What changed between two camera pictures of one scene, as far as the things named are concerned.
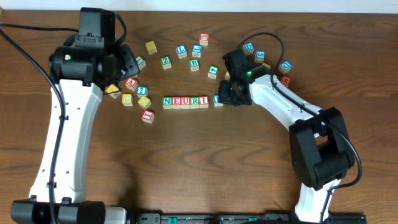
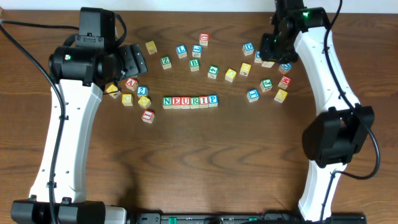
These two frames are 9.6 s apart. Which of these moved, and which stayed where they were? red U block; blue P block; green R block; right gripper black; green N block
Moved: blue P block; right gripper black
Stayed: green N block; green R block; red U block
